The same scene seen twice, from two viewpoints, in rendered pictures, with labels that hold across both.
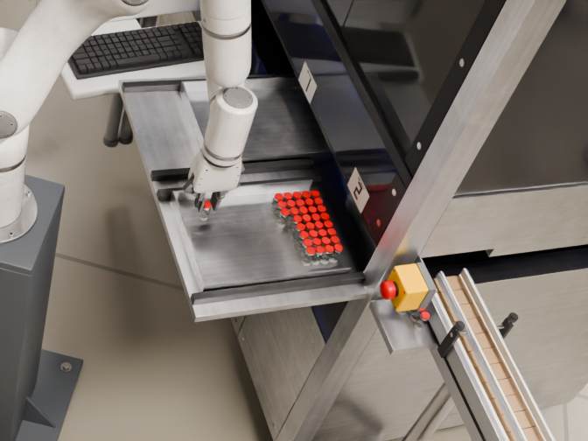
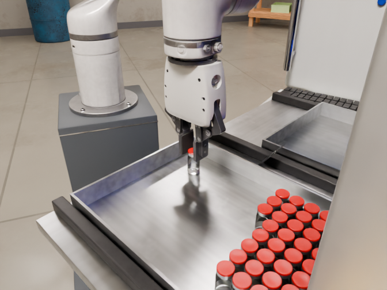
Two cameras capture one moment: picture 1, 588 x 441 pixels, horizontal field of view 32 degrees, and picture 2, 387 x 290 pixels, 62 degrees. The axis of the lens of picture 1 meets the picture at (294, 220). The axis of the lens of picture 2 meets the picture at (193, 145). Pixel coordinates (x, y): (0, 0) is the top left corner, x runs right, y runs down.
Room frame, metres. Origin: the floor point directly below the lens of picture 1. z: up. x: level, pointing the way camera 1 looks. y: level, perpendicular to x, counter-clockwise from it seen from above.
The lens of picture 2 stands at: (1.41, -0.29, 1.22)
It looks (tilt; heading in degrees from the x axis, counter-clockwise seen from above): 30 degrees down; 80
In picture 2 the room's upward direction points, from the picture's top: straight up
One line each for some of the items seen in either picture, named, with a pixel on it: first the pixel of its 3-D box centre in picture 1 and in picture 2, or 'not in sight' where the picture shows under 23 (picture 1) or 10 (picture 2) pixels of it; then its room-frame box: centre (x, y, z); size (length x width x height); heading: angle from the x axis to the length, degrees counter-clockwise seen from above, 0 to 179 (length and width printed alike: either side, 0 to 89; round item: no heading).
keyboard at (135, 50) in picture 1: (140, 47); (338, 107); (2.01, 0.54, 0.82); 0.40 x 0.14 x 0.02; 135
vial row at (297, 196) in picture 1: (305, 227); (279, 252); (1.56, -0.03, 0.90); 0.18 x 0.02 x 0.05; 36
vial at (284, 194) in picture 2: (276, 202); (280, 205); (1.60, 0.05, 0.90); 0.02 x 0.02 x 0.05
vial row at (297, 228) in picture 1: (297, 228); (263, 242); (1.54, -0.01, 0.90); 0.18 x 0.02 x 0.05; 36
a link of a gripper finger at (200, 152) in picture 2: (221, 196); (206, 144); (1.51, 0.17, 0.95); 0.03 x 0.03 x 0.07; 37
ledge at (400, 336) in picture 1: (408, 323); not in sight; (1.44, -0.32, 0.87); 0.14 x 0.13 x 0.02; 126
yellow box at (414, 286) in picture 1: (409, 287); not in sight; (1.43, -0.28, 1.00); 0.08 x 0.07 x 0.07; 126
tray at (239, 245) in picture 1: (259, 234); (212, 214); (1.49, 0.06, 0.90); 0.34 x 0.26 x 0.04; 126
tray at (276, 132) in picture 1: (261, 121); (375, 153); (1.84, 0.17, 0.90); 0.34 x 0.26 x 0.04; 126
